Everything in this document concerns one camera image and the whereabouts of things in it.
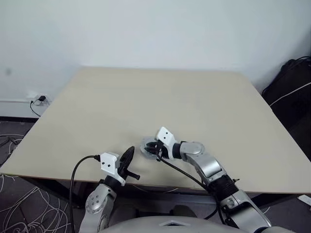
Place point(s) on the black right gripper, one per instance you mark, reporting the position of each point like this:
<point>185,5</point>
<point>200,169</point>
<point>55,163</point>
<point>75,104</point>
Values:
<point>164,153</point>

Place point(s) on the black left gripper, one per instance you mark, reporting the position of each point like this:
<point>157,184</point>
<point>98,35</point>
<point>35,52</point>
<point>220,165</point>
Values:
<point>124,173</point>

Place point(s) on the silver motor cover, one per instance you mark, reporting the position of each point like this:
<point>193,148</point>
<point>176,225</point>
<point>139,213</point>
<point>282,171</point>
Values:
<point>143,143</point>

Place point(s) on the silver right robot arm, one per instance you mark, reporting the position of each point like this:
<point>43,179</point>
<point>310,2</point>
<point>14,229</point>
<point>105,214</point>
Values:
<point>209,167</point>

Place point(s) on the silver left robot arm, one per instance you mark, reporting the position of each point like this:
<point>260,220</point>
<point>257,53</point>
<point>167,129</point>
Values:
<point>97,201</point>

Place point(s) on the grey robot torso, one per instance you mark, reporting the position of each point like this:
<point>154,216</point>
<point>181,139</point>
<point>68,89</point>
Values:
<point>145,225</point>

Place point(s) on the black plug adapter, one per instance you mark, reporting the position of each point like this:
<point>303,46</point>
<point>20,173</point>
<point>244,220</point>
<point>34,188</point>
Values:
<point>41,98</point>

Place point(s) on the black bag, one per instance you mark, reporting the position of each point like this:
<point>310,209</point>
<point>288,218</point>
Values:
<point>291,114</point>

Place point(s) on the white power strip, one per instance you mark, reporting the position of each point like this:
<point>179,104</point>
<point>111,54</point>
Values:
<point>305,197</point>

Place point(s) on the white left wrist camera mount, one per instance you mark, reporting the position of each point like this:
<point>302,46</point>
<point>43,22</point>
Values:
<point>109,162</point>

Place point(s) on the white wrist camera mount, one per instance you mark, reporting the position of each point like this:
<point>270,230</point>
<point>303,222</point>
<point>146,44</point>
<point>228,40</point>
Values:
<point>165,136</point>
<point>109,162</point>

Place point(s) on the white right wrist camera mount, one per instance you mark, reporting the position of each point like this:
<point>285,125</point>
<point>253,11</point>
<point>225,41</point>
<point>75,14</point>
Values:
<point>165,136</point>

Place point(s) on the white wall outlet box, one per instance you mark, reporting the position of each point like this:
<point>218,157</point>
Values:
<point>32,96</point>

